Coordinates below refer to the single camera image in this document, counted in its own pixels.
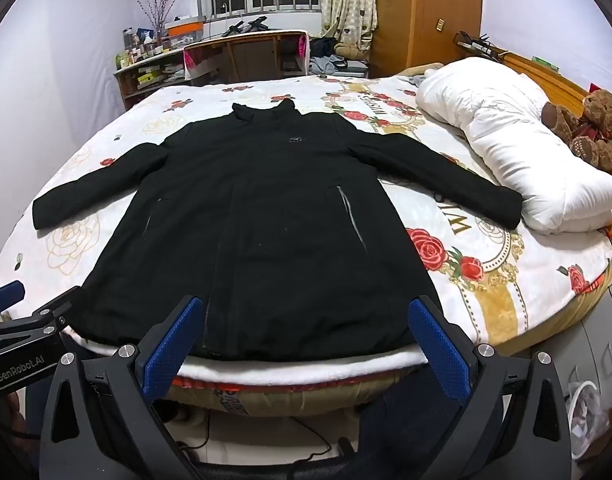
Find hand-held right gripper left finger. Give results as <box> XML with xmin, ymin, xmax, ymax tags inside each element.
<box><xmin>38</xmin><ymin>295</ymin><xmax>205</xmax><ymax>480</ymax></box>

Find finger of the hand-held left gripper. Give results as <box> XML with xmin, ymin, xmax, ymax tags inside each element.
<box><xmin>0</xmin><ymin>280</ymin><xmax>26</xmax><ymax>319</ymax></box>
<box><xmin>28</xmin><ymin>286</ymin><xmax>87</xmax><ymax>337</ymax></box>

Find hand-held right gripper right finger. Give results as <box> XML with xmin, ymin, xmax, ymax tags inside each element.
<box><xmin>407</xmin><ymin>295</ymin><xmax>572</xmax><ymax>480</ymax></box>

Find black coat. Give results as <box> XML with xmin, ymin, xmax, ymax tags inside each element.
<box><xmin>32</xmin><ymin>99</ymin><xmax>524</xmax><ymax>363</ymax></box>

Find person's left forearm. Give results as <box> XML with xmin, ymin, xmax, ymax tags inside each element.
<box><xmin>0</xmin><ymin>392</ymin><xmax>37</xmax><ymax>461</ymax></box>

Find pile of clothes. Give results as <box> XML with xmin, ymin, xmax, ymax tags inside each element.
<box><xmin>308</xmin><ymin>35</ymin><xmax>371</xmax><ymax>78</ymax></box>

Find person's leg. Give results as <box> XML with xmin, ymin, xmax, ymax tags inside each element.
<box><xmin>358</xmin><ymin>370</ymin><xmax>437</xmax><ymax>461</ymax></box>

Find rose printed blanket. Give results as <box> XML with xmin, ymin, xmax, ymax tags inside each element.
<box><xmin>0</xmin><ymin>72</ymin><xmax>612</xmax><ymax>386</ymax></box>

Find patterned bed mattress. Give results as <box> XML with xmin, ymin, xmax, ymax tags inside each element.
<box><xmin>168</xmin><ymin>377</ymin><xmax>387</xmax><ymax>417</ymax></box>

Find white duvet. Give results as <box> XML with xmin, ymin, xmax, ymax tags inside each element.
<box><xmin>416</xmin><ymin>56</ymin><xmax>612</xmax><ymax>235</ymax></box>

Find dark brown teddy bear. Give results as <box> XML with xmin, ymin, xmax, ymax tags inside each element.
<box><xmin>540</xmin><ymin>101</ymin><xmax>582</xmax><ymax>142</ymax></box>

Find cluster of bottles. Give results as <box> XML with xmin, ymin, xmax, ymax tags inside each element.
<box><xmin>117</xmin><ymin>27</ymin><xmax>167</xmax><ymax>68</ymax></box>

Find light brown teddy bear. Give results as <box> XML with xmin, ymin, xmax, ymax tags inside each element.
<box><xmin>570</xmin><ymin>88</ymin><xmax>612</xmax><ymax>171</ymax></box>

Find wooden headboard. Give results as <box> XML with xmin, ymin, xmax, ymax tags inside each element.
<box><xmin>506</xmin><ymin>52</ymin><xmax>612</xmax><ymax>106</ymax></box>

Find wooden desk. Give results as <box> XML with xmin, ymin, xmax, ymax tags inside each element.
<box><xmin>183</xmin><ymin>30</ymin><xmax>311</xmax><ymax>83</ymax></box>

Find orange lid storage box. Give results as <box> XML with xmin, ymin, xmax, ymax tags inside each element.
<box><xmin>165</xmin><ymin>16</ymin><xmax>207</xmax><ymax>51</ymax></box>

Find purple blossom branches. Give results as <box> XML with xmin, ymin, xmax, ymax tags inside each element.
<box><xmin>136</xmin><ymin>0</ymin><xmax>191</xmax><ymax>36</ymax></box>

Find black clamps on desk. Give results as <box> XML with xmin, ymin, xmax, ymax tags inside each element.
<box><xmin>221</xmin><ymin>19</ymin><xmax>271</xmax><ymax>38</ymax></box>

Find wooden wardrobe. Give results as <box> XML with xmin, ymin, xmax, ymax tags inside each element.
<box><xmin>371</xmin><ymin>0</ymin><xmax>484</xmax><ymax>78</ymax></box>

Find patterned curtain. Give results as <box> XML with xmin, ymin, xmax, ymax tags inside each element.
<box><xmin>318</xmin><ymin>0</ymin><xmax>379</xmax><ymax>53</ymax></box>

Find black cable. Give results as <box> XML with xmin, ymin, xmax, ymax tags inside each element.
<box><xmin>176</xmin><ymin>412</ymin><xmax>347</xmax><ymax>461</ymax></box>

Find grey bed frame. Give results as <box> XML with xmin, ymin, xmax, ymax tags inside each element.
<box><xmin>530</xmin><ymin>285</ymin><xmax>612</xmax><ymax>441</ymax></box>

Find black wire rack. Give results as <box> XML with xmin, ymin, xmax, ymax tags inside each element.
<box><xmin>453</xmin><ymin>31</ymin><xmax>506</xmax><ymax>61</ymax></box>

